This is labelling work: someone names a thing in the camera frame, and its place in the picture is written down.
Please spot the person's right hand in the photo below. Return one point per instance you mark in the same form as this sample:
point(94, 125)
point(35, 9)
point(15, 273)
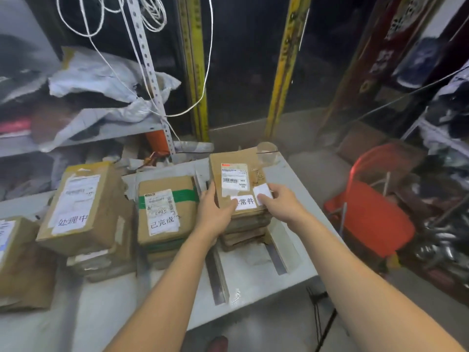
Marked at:
point(287, 208)

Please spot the person's left hand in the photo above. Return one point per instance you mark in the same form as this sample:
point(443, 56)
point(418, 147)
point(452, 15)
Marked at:
point(214, 219)

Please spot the parcels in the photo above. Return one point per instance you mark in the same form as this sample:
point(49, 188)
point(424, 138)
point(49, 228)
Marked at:
point(25, 274)

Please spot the person's left forearm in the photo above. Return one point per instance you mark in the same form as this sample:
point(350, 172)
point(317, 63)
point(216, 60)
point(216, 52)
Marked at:
point(165, 300)

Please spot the person's right forearm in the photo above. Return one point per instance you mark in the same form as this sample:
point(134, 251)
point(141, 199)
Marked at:
point(366, 296)

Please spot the person's foot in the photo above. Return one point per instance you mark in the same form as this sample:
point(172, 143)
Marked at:
point(218, 344)

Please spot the clear tape roll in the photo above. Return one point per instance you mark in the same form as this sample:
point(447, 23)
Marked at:
point(267, 153)

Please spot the red plastic stool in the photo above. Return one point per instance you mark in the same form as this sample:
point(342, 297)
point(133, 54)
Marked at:
point(373, 223)

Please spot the orange box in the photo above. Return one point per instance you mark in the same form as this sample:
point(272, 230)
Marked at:
point(157, 141)

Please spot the black metal table leg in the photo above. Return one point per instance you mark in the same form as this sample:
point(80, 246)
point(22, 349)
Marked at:
point(326, 326)

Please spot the grey metal shelf rack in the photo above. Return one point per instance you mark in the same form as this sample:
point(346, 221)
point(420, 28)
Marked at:
point(121, 128)

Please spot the white gridded plastic bag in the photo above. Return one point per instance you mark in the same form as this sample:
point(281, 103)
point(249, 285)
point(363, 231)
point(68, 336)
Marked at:
point(91, 120)

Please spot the black fabric bundle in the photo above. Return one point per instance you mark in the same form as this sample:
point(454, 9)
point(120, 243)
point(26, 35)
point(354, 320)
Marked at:
point(95, 100)

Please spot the cluttered background storage rack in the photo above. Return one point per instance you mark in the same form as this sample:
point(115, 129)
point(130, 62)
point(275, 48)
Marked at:
point(439, 124)

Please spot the white mailer bag yellow patch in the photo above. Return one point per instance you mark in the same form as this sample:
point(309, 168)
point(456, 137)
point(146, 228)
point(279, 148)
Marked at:
point(91, 76)

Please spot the brown parcel in clear wrap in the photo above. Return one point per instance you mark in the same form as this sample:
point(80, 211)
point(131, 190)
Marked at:
point(47, 120)

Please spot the pink plastic packet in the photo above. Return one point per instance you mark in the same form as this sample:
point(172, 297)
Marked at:
point(14, 126)

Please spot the grey and black mailer bag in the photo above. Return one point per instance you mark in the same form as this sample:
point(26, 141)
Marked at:
point(22, 87)

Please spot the yellow and black post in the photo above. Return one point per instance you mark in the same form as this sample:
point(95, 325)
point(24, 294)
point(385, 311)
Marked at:
point(289, 51)

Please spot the dark red yellow-edged sign post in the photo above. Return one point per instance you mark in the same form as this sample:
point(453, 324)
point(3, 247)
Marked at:
point(399, 29)

